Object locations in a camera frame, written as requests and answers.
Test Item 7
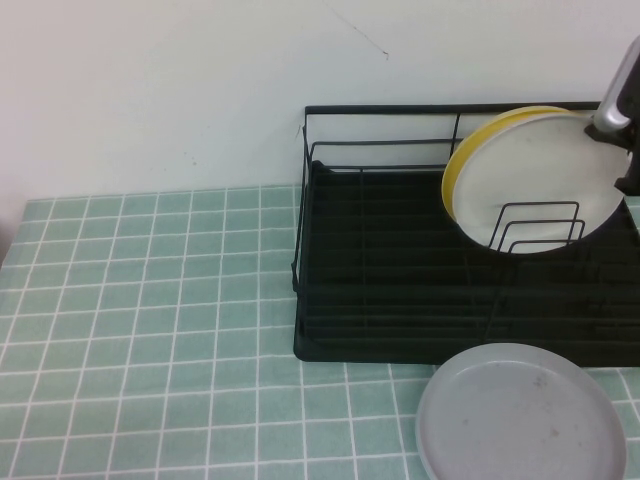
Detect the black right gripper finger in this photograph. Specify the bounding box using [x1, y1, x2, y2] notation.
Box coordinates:
[613, 138, 640, 196]

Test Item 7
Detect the black wire dish rack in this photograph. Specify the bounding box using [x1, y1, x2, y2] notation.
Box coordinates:
[291, 101, 640, 369]

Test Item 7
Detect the white plate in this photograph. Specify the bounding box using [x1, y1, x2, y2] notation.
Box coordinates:
[448, 110, 629, 256]

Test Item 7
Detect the green checked tablecloth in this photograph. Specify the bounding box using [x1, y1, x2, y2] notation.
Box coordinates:
[0, 183, 640, 480]

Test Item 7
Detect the yellow plate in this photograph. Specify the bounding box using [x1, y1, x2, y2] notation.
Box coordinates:
[440, 105, 572, 222]

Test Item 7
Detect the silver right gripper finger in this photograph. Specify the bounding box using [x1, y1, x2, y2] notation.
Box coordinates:
[583, 37, 640, 147]

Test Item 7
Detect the grey plate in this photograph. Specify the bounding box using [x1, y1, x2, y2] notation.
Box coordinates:
[414, 342, 629, 480]

